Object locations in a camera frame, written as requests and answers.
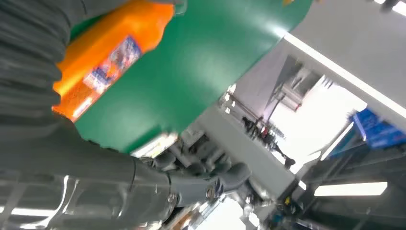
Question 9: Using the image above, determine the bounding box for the white tube with yellow print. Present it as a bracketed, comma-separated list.
[131, 132, 179, 159]

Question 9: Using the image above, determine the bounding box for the ceiling light panel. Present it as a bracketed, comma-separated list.
[314, 182, 388, 197]

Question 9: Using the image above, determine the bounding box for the blue banner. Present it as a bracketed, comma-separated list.
[351, 109, 406, 150]

